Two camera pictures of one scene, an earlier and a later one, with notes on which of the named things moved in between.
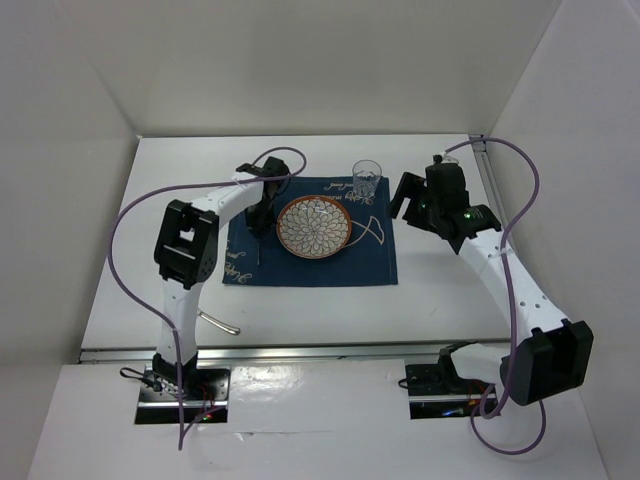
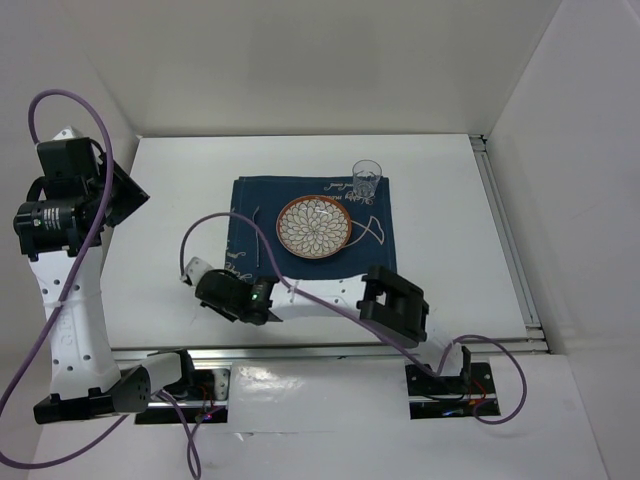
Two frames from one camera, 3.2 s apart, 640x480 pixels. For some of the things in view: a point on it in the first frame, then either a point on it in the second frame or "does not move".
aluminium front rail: (247, 352) does not move
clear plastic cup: (366, 174) does not move
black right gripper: (409, 187) → (224, 311)
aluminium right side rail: (480, 152) does not move
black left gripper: (263, 225) → (132, 193)
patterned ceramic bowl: (314, 227) does not move
